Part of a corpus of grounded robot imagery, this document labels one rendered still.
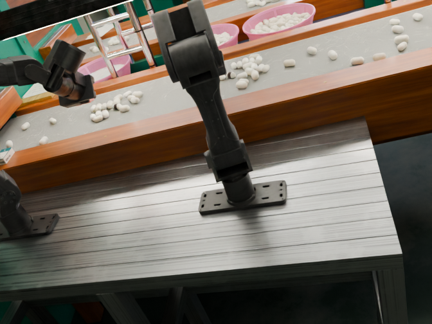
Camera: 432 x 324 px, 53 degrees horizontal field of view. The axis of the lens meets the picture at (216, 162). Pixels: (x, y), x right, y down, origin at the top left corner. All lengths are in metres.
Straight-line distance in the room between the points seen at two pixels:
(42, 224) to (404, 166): 1.49
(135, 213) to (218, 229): 0.24
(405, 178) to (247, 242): 1.21
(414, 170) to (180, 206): 1.25
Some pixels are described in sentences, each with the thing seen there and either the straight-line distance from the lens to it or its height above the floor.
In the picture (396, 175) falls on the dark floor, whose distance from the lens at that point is 2.01.
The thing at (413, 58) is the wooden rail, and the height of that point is 0.76.
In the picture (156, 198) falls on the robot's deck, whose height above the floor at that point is 0.67.
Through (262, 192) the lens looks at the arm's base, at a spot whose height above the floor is 0.68.
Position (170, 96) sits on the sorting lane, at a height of 0.74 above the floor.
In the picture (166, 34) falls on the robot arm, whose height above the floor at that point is 1.09.
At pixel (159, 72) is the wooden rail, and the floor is 0.76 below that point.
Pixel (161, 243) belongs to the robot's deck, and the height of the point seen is 0.67.
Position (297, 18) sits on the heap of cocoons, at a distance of 1.69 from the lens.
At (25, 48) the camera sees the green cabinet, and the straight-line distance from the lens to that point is 2.01.
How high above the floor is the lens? 1.30
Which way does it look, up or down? 34 degrees down
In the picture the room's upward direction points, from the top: 20 degrees counter-clockwise
